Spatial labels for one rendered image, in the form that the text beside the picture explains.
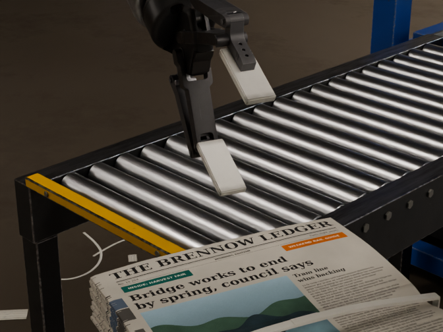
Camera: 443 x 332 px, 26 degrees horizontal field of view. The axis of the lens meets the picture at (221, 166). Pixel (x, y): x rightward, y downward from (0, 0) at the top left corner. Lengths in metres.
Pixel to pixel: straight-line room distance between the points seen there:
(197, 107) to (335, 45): 4.29
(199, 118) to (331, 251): 0.20
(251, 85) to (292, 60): 4.13
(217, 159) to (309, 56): 4.09
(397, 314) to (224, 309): 0.16
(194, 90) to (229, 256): 0.18
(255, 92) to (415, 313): 0.26
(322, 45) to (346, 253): 4.30
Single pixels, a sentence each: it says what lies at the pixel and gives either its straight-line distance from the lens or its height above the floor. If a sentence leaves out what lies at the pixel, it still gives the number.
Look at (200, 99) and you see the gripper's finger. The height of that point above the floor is 1.20.
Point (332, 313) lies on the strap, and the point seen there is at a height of 1.08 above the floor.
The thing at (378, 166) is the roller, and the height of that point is 0.80.
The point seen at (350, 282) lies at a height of 1.06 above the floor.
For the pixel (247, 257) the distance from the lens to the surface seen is 1.00.
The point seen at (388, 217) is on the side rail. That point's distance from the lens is 1.73.
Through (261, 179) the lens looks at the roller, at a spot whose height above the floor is 0.79.
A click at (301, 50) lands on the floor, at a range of 5.19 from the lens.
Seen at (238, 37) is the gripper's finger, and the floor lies 1.29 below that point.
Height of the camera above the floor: 1.56
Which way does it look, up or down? 24 degrees down
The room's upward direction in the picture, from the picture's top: straight up
